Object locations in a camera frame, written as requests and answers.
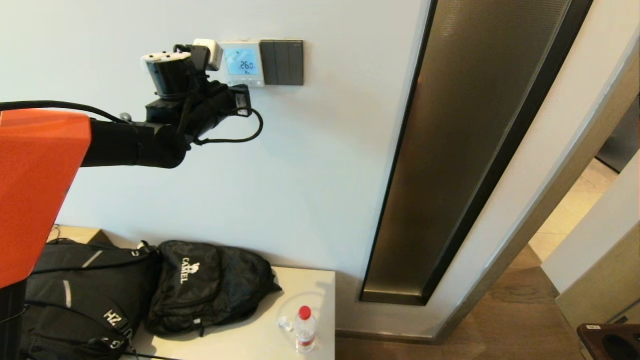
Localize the white wall thermostat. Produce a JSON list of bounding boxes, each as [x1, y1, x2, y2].
[[219, 40, 266, 88]]

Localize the black Camel backpack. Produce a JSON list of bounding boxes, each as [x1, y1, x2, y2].
[[145, 240, 283, 337]]

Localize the light wooden desk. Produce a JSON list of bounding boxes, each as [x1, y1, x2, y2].
[[47, 225, 113, 246]]

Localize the beige cabinet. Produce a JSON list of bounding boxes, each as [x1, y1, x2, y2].
[[120, 266, 337, 360]]

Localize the black backpack with HZ print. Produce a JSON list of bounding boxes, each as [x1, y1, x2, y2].
[[20, 240, 163, 360]]

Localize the clear water bottle red cap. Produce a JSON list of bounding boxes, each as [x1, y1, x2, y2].
[[294, 305, 317, 355]]

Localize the brown skirting board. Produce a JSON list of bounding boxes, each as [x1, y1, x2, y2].
[[336, 329, 437, 347]]

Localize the dark grey cabinet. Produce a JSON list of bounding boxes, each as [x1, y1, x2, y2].
[[594, 92, 640, 174]]

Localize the light wooden cabinet side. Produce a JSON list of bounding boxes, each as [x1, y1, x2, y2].
[[556, 234, 640, 331]]

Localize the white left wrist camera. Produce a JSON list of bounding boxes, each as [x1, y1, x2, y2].
[[192, 39, 223, 72]]

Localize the grey wall light switch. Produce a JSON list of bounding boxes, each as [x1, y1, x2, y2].
[[260, 40, 305, 87]]

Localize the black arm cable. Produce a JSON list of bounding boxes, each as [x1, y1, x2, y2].
[[0, 101, 265, 146]]

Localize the taupe door frame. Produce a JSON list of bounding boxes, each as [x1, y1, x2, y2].
[[432, 47, 640, 346]]

